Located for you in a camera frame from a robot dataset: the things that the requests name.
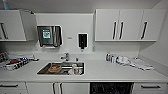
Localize white plate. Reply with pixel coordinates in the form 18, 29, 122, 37
70, 67, 84, 76

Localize teal spray bottle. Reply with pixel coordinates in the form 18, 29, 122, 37
2, 0, 10, 11

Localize small white bottle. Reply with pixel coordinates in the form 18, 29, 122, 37
110, 54, 116, 64

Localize white upper cabinet black handles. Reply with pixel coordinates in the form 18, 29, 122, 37
94, 8, 168, 43

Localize stainless steel dishwasher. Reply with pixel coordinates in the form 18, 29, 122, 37
89, 82, 135, 94

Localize chrome sink faucet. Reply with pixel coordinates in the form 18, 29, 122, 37
59, 52, 71, 63

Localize white upper cabinet small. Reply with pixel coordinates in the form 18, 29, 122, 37
0, 9, 38, 43

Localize white wall outlet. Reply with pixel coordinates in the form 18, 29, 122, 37
91, 45, 97, 53

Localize white cup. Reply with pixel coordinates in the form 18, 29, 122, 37
72, 64, 80, 75

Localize black wall soap dispenser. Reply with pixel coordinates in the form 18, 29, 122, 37
77, 32, 89, 51

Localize blue dish soap bottle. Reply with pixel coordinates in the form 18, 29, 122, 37
105, 51, 112, 63

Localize steel paper towel dispenser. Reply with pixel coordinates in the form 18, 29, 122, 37
36, 24, 63, 50

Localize stainless steel sink basin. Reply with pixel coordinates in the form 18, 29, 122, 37
36, 61, 86, 76

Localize black cabinet door handle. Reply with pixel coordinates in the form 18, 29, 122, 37
111, 21, 118, 41
140, 21, 149, 41
118, 21, 125, 41

